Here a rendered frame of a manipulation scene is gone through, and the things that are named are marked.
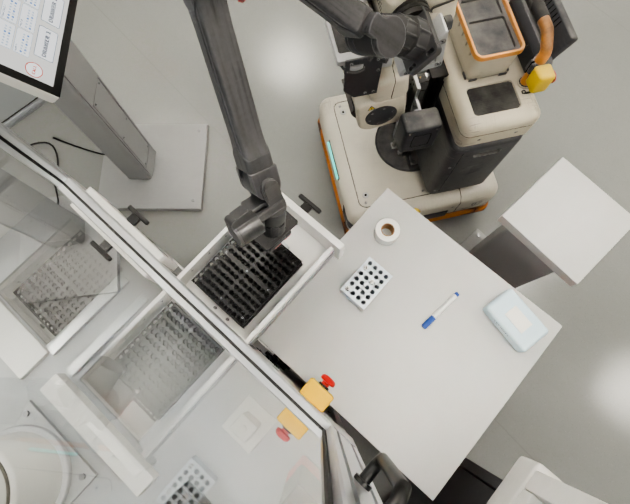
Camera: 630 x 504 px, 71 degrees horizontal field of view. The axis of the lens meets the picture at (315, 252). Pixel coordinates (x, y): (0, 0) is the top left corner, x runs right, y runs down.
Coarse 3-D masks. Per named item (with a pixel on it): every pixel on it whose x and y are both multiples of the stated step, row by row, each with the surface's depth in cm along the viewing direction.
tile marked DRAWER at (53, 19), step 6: (48, 0) 120; (54, 0) 121; (60, 0) 122; (48, 6) 119; (54, 6) 121; (60, 6) 122; (42, 12) 118; (48, 12) 119; (54, 12) 120; (60, 12) 122; (42, 18) 118; (48, 18) 119; (54, 18) 120; (60, 18) 121; (54, 24) 120; (60, 24) 121
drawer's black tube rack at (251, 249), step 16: (224, 256) 116; (240, 256) 115; (256, 256) 115; (272, 256) 113; (288, 256) 115; (208, 272) 112; (224, 272) 111; (240, 272) 114; (256, 272) 115; (272, 272) 111; (288, 272) 114; (208, 288) 110; (224, 288) 113; (240, 288) 110; (256, 288) 110; (272, 288) 113; (224, 304) 109; (240, 304) 109; (256, 304) 112; (240, 320) 108
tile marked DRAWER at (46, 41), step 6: (42, 30) 117; (48, 30) 118; (42, 36) 117; (48, 36) 118; (54, 36) 119; (36, 42) 115; (42, 42) 117; (48, 42) 118; (54, 42) 119; (36, 48) 115; (42, 48) 116; (48, 48) 118; (54, 48) 119; (36, 54) 115; (42, 54) 116; (48, 54) 117; (54, 54) 118; (48, 60) 117
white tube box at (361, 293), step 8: (368, 264) 125; (376, 264) 122; (360, 272) 123; (368, 272) 121; (376, 272) 121; (384, 272) 121; (352, 280) 121; (360, 280) 121; (368, 280) 121; (376, 280) 121; (384, 280) 121; (344, 288) 120; (352, 288) 120; (360, 288) 120; (368, 288) 123; (376, 288) 124; (352, 296) 120; (360, 296) 120; (368, 296) 122; (360, 304) 119; (368, 304) 122
